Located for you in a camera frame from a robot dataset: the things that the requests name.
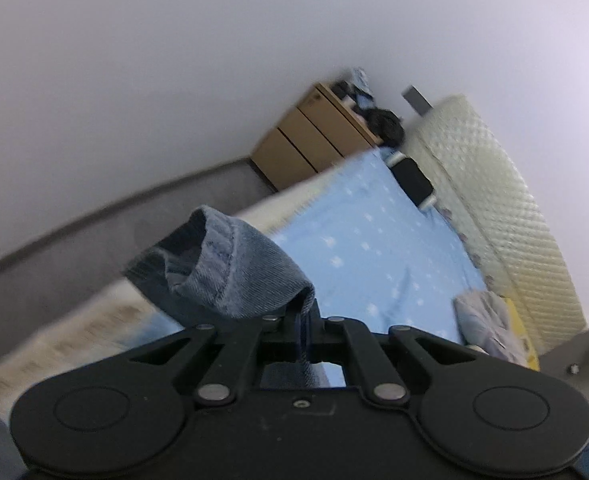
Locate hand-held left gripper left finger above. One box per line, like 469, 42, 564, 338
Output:
124, 305, 302, 406

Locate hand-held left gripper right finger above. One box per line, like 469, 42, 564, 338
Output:
299, 305, 480, 405

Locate blue denim jeans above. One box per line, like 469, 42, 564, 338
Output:
123, 204, 319, 390

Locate light blue printed bed sheet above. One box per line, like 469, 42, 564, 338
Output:
144, 152, 491, 347

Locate grey patchwork quilt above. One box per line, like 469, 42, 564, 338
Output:
453, 289, 519, 362

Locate black bolster pillow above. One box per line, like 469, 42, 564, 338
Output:
390, 157, 436, 209

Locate yellow pillow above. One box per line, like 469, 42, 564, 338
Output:
503, 297, 541, 372

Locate wooden nightstand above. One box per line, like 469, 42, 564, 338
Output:
251, 83, 383, 192

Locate cream quilted headboard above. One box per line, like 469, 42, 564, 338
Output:
403, 93, 588, 352

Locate black cloth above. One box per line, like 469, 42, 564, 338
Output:
365, 108, 406, 147

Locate grey wall plate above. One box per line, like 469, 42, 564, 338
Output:
401, 85, 433, 116

